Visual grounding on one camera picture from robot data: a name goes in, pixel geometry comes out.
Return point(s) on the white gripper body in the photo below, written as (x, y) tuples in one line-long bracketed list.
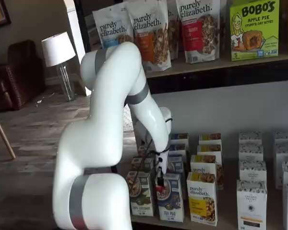
[(163, 161)]

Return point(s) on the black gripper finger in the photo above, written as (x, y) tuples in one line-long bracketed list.
[(160, 178)]

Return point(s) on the blue white flax oatmeal box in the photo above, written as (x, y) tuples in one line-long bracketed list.
[(176, 163), (170, 203)]

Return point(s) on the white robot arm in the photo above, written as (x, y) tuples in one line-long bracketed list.
[(98, 143)]

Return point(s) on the blue purely elizabeth box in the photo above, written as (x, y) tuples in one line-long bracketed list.
[(180, 137), (180, 148)]

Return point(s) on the yellow purely elizabeth box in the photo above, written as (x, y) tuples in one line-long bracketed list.
[(201, 203), (202, 165), (210, 149), (210, 138)]

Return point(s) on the black metal shelf rack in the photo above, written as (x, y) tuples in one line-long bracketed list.
[(206, 79)]

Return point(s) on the green Bobo's apple pie box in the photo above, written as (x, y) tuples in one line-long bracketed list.
[(254, 31)]

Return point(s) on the pale patterned rug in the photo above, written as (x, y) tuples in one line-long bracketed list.
[(128, 119)]

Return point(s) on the granola bag orange label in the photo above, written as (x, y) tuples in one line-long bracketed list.
[(153, 40)]

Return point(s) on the granola bag red label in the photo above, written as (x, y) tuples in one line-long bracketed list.
[(196, 36)]

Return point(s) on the white purely elizabeth granola bag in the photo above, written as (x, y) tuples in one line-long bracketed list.
[(174, 31)]

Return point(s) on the granola bag blue label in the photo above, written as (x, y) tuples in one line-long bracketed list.
[(110, 26)]

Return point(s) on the white shade table lamp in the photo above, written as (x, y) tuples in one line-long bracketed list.
[(57, 48)]

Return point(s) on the white chair wooden leg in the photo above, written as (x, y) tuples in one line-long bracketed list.
[(3, 136)]

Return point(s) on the brown leather armchair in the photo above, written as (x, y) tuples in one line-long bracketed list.
[(19, 79)]

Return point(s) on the dark framed picture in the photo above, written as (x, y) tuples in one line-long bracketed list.
[(0, 12)]

